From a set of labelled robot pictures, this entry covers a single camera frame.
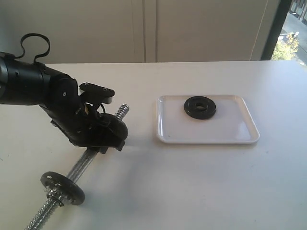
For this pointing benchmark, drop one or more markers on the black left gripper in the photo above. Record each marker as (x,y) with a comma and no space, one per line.
(79,121)

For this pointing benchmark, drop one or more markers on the white plastic tray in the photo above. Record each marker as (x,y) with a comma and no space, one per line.
(231,123)

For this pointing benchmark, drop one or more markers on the chrome dumbbell bar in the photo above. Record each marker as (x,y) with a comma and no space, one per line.
(49,207)

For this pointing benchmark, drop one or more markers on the chrome spin lock nut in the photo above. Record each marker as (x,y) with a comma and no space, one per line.
(56,196)

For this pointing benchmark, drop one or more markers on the dark window frame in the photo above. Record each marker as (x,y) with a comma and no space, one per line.
(276,27)

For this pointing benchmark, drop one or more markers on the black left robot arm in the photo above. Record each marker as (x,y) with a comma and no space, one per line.
(28,84)

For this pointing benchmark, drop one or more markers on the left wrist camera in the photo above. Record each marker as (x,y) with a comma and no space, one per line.
(95,94)

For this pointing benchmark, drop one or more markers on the black weight plate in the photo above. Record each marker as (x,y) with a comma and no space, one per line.
(65,185)
(117,129)
(200,107)

